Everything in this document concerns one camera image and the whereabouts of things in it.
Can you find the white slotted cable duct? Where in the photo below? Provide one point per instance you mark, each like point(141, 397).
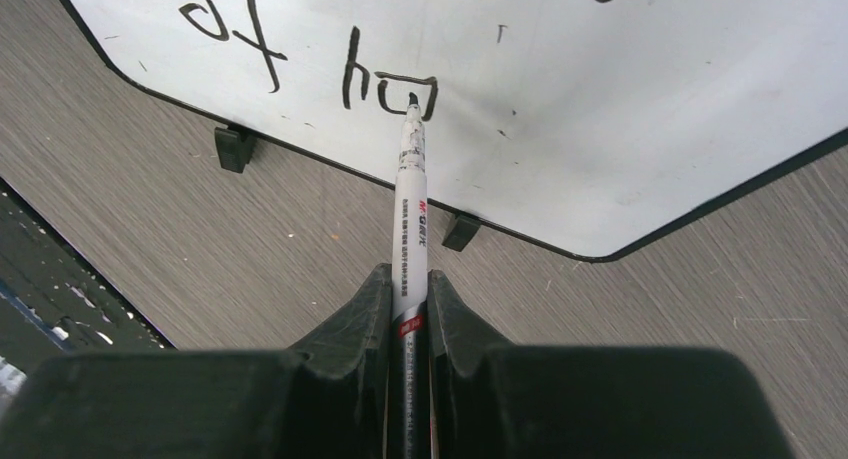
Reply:
point(11, 378)

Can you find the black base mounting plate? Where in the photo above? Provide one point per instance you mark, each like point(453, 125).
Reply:
point(53, 301)

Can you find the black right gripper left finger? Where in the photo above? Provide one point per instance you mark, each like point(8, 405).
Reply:
point(321, 397)

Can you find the small black-framed whiteboard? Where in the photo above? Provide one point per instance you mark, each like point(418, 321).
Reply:
point(589, 127)

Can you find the white whiteboard marker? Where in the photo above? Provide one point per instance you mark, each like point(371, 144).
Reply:
point(408, 420)

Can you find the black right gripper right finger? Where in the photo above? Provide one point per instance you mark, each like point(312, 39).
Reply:
point(497, 399)

